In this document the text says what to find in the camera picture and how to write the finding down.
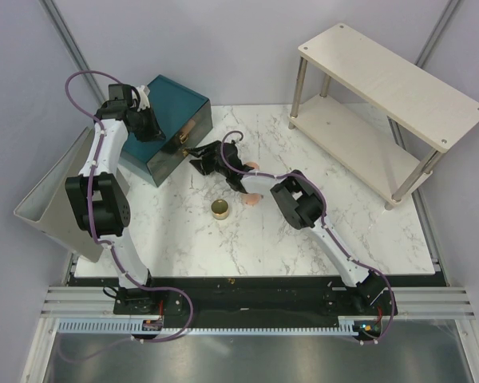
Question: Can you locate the purple cable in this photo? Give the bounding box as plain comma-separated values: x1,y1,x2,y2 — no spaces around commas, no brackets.
221,130,396,345
63,70,196,343

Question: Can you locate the light blue cable duct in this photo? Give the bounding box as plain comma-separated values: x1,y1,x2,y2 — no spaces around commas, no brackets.
57,318,377,336

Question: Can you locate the white two-tier shelf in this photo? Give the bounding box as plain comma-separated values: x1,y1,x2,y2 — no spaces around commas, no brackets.
289,23,479,209

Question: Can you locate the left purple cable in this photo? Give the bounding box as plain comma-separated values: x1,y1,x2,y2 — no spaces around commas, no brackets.
63,70,196,343

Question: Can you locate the gold round jar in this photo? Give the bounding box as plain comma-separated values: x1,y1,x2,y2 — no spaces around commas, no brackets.
211,199,230,220

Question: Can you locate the foundation bottle grey cap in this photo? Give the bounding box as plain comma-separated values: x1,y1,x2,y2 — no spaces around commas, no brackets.
181,119,196,135

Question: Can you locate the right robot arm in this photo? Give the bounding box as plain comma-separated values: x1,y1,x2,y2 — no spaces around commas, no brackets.
183,140,386,314

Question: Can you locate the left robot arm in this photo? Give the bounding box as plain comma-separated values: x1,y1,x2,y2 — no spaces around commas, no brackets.
65,84,165,314

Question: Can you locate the teal drawer organizer box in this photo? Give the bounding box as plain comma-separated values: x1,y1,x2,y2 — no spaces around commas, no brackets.
121,75,213,187

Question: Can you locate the grey metal tray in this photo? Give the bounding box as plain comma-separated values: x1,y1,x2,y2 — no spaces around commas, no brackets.
13,127,131,263

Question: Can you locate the peach makeup sponge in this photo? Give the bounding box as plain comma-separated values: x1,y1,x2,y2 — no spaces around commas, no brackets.
245,161,259,170
242,193,263,206

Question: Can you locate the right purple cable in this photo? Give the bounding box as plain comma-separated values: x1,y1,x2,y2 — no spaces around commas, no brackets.
221,130,396,345

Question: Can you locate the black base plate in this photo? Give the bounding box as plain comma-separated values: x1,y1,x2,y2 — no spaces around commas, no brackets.
69,273,446,322

